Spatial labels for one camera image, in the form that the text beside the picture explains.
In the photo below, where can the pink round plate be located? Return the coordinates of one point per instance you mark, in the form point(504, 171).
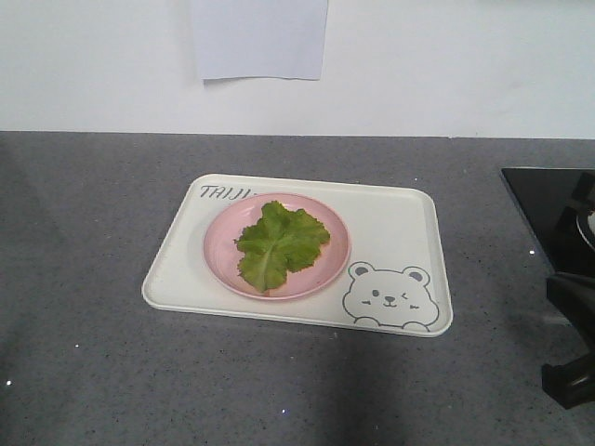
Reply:
point(222, 257)

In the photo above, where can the cream bear serving tray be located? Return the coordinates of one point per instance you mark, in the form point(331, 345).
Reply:
point(394, 282)

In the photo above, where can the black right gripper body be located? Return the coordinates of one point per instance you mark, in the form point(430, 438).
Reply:
point(572, 384)

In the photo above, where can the white paper on wall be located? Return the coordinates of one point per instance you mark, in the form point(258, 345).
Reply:
point(259, 39)

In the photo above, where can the green lettuce leaf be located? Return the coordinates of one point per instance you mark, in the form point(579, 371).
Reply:
point(279, 243)

